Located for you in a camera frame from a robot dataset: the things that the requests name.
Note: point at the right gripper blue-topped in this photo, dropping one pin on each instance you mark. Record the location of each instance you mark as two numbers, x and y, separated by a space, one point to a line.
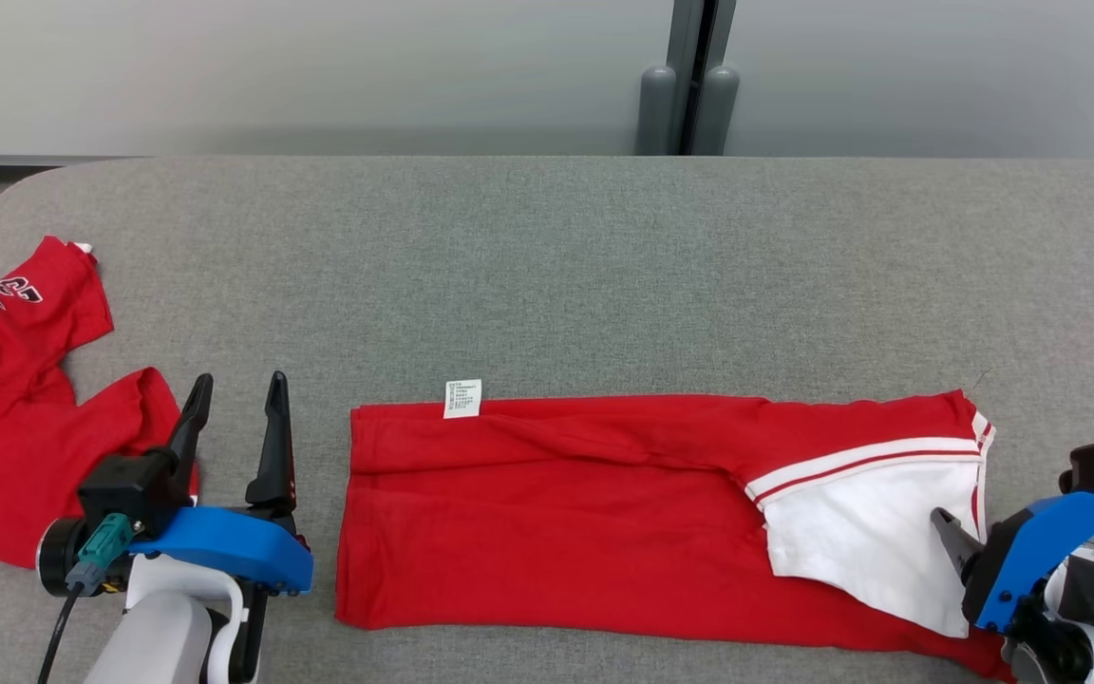
1022 551

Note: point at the left gripper blue-topped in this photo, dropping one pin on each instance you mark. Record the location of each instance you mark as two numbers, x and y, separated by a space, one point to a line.
234 546

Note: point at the red basketball shorts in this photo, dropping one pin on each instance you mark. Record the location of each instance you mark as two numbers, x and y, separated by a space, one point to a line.
6 427

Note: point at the red Bulls basketball jersey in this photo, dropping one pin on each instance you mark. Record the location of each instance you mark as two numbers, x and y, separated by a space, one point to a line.
556 522

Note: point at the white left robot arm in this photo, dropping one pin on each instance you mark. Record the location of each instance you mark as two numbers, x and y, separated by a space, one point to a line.
158 627

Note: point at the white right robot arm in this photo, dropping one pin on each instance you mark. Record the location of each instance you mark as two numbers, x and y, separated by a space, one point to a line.
1088 617

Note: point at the grey wall baseboard strip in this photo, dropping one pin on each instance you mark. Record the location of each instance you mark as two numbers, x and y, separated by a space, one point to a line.
34 161

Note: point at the grey cylindrical post bumper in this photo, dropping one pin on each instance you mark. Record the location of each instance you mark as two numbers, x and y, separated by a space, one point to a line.
658 109
716 109

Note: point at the grey vertical partition post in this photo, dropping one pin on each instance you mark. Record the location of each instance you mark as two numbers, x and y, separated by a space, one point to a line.
689 57

